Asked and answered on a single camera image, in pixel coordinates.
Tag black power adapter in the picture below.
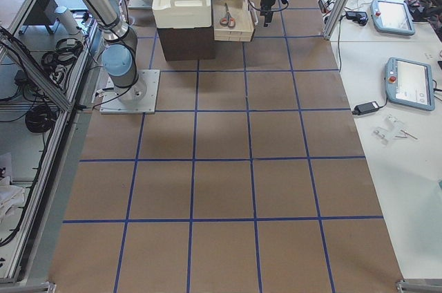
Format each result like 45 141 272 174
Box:
352 101 380 115

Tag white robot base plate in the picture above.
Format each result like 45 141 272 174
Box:
99 70 160 114

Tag blue teach pendant far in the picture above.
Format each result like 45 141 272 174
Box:
370 0 415 36

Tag blue teach pendant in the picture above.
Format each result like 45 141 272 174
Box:
385 57 435 111
370 0 415 36

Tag white crumpled cloth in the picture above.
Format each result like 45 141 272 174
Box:
1 176 25 221

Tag light wooden drawer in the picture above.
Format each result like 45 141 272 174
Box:
212 0 255 42

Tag blue teach pendant near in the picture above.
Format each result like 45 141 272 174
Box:
385 57 435 111

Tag dark brown wooden cabinet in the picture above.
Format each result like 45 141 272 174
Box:
157 26 215 62

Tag white drawer handle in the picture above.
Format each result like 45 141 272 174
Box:
249 1 259 26

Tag orange handled scissors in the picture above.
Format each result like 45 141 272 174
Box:
220 3 236 28

